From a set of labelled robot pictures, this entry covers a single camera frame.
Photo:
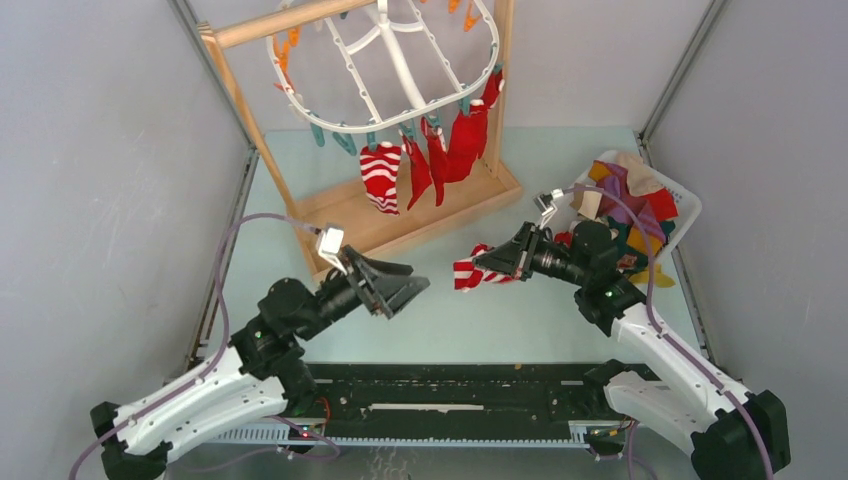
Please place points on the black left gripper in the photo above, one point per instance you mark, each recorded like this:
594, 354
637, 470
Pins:
387, 293

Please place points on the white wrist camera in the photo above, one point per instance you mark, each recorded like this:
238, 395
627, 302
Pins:
329, 244
548, 206

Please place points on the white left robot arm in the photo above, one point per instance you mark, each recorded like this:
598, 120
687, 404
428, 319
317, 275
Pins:
258, 372

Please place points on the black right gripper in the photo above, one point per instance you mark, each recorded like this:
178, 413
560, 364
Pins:
521, 246

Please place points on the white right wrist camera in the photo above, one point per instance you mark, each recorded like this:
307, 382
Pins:
548, 206

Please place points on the white oval clip hanger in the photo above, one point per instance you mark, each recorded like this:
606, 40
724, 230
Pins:
384, 64

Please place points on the pile of colourful socks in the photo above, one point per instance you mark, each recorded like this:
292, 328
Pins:
563, 231

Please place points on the red white striped sock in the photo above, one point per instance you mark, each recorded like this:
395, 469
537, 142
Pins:
467, 276
379, 172

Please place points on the wooden hanger stand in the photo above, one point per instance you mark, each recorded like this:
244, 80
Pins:
489, 187

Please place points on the white laundry basket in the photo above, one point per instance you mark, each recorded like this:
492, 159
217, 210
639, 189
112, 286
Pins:
666, 208

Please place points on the red Santa sock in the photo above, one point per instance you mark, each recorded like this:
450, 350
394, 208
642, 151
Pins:
492, 90
420, 176
437, 156
468, 141

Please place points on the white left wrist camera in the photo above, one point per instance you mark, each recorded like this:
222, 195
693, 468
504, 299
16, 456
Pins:
329, 244

